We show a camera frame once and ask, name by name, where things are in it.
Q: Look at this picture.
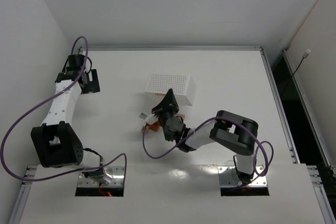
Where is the red-brown wood block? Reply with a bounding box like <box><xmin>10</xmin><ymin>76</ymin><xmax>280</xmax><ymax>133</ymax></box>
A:
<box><xmin>145</xmin><ymin>121</ymin><xmax>161</xmax><ymax>132</ymax></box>
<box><xmin>175</xmin><ymin>114</ymin><xmax>185</xmax><ymax>121</ymax></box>

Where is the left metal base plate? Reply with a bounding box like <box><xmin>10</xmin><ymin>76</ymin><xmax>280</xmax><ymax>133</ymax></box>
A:
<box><xmin>77</xmin><ymin>166</ymin><xmax>125</xmax><ymax>188</ymax></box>

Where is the black wall cable white plug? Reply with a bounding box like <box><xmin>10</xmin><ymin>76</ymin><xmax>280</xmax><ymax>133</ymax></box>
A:
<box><xmin>290</xmin><ymin>49</ymin><xmax>312</xmax><ymax>79</ymax></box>

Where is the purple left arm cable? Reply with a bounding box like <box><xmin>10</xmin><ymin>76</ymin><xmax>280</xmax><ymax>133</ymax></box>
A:
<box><xmin>1</xmin><ymin>36</ymin><xmax>128</xmax><ymax>182</ymax></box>

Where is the white perforated box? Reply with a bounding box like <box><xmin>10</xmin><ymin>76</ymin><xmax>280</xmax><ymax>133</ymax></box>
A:
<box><xmin>144</xmin><ymin>73</ymin><xmax>196</xmax><ymax>106</ymax></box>

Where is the metal base plate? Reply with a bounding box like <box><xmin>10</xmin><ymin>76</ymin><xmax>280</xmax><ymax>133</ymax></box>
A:
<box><xmin>217</xmin><ymin>166</ymin><xmax>268</xmax><ymax>189</ymax></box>
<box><xmin>77</xmin><ymin>166</ymin><xmax>125</xmax><ymax>188</ymax></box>

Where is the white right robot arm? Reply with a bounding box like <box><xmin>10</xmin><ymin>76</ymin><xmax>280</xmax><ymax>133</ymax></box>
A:
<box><xmin>152</xmin><ymin>89</ymin><xmax>264</xmax><ymax>185</ymax></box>

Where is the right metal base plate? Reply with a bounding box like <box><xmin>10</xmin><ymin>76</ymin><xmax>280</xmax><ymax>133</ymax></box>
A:
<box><xmin>217</xmin><ymin>166</ymin><xmax>268</xmax><ymax>189</ymax></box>

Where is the aluminium table frame rail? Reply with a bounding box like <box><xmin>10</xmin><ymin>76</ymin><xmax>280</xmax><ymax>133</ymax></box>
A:
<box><xmin>20</xmin><ymin>47</ymin><xmax>326</xmax><ymax>223</ymax></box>

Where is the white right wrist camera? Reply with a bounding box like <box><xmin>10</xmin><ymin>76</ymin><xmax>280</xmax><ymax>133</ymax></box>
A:
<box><xmin>139</xmin><ymin>113</ymin><xmax>158</xmax><ymax>125</ymax></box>

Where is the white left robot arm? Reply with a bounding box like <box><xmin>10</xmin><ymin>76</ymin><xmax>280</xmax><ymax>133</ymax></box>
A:
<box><xmin>30</xmin><ymin>54</ymin><xmax>113</xmax><ymax>186</ymax></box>

